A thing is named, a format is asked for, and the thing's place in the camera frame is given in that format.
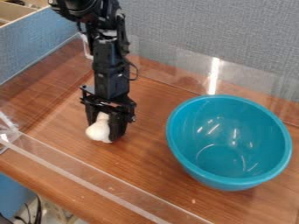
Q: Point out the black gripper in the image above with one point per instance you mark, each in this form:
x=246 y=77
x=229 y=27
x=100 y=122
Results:
x=119 y=107

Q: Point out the white brown toy mushroom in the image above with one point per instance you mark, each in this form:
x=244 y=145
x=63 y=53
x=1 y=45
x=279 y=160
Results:
x=97 y=131

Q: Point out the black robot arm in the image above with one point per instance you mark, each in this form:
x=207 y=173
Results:
x=100 y=22

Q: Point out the blue plastic bowl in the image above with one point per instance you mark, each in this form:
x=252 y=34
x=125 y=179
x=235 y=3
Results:
x=228 y=141

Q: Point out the clear acrylic front barrier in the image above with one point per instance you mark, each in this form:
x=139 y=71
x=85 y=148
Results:
x=153 y=208

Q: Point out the clear acrylic barrier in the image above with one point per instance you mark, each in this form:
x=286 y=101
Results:
x=153 y=208
x=215 y=69

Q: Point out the clear acrylic back barrier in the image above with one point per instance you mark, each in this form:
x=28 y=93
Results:
x=215 y=69

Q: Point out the wooden shelf box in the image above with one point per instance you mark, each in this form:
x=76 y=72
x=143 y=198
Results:
x=19 y=12

